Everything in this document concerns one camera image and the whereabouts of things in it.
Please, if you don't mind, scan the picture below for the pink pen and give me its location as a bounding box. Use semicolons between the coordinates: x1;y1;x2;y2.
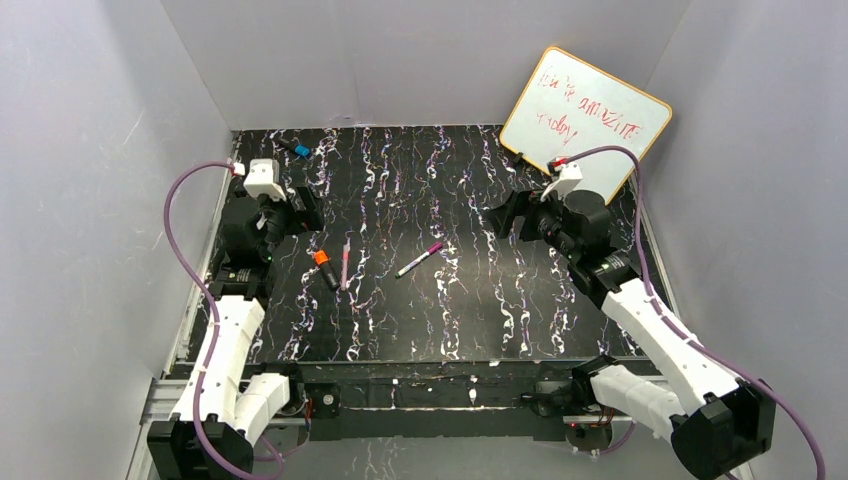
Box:
340;239;351;291

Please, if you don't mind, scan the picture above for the white pen green tip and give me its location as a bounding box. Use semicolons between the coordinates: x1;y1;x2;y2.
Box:
395;252;430;279

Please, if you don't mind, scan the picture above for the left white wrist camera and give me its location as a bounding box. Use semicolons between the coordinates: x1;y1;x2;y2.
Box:
243;158;287;202

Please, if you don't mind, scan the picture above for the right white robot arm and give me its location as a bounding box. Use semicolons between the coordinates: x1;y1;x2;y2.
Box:
484;190;776;479

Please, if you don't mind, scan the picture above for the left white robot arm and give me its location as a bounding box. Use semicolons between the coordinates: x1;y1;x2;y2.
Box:
147;186;324;479

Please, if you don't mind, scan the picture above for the blue capped black marker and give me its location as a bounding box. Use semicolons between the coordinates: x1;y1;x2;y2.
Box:
276;139;312;159

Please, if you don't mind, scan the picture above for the purple cable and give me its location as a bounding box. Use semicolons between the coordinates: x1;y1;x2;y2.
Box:
163;160;286;480
563;145;827;480

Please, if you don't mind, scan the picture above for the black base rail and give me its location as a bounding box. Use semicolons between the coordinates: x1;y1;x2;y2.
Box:
270;358;601;442

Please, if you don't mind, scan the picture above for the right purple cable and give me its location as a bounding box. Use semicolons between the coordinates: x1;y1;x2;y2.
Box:
563;145;827;480

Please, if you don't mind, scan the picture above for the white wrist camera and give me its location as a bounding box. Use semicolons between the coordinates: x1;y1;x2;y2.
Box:
243;158;287;202
540;158;583;202

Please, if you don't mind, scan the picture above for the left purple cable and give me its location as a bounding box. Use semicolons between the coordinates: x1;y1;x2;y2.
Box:
163;160;286;480

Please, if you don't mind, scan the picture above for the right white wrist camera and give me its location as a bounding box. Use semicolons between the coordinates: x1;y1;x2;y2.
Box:
540;158;583;202

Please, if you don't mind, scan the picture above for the black marker orange tip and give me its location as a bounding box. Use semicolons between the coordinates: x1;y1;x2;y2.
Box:
313;250;340;291

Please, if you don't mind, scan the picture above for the white whiteboard orange frame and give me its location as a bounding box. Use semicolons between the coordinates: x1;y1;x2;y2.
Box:
499;47;673;173

